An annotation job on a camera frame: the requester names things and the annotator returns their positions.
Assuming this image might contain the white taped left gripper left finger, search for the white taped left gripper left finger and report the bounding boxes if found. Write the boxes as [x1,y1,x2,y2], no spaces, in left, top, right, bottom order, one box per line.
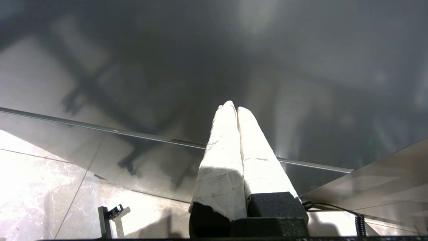
[189,100,248,238]

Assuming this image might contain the black coiled left gripper cable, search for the black coiled left gripper cable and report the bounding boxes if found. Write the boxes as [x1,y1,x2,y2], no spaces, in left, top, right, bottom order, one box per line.
[303,201,367,237]

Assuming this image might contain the stainless steel refrigerator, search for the stainless steel refrigerator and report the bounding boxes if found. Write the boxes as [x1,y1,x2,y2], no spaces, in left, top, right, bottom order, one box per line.
[0,0,428,203]

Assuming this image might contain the grey metal bracket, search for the grey metal bracket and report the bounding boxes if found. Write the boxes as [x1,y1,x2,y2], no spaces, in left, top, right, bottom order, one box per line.
[98,204,124,239]

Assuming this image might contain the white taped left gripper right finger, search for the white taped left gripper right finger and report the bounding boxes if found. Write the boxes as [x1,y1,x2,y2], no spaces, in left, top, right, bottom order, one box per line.
[237,106,309,224]

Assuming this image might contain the white tall cabinet side panel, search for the white tall cabinet side panel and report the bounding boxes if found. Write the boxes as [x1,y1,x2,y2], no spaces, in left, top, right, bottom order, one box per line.
[299,138,428,235]

